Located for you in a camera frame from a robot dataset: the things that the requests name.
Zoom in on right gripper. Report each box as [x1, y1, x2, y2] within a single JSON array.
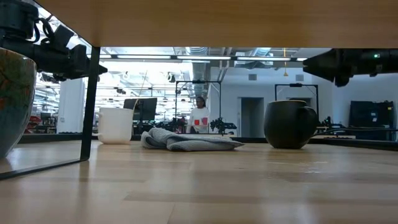
[[303, 48, 388, 87]]

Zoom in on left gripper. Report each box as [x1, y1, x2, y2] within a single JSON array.
[[30, 24, 108, 81]]

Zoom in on black mug orange inside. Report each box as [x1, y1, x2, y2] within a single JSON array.
[[264, 100, 318, 149]]

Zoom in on white mug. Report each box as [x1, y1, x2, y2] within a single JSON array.
[[95, 107, 134, 145]]

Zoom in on large olive glazed mug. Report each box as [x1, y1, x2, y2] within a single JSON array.
[[0, 47, 37, 159]]

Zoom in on grey cloth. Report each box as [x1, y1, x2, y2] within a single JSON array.
[[140, 127, 245, 152]]

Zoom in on wooden shelf black legs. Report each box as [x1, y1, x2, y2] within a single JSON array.
[[0, 0, 398, 180]]

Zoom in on ceiling light strip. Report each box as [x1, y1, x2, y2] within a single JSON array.
[[236, 56, 292, 62], [177, 55, 232, 61], [116, 55, 172, 60]]

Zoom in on black equipment case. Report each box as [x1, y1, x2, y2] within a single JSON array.
[[348, 100, 396, 141]]

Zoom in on black monitor back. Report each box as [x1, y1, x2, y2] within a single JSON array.
[[123, 97, 159, 123]]

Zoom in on grey door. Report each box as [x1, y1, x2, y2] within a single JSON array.
[[241, 96, 265, 138]]

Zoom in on person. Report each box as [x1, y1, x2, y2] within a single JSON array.
[[186, 95, 211, 134]]

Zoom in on black metal frame stand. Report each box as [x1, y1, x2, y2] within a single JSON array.
[[175, 80, 222, 121], [274, 83, 320, 118]]

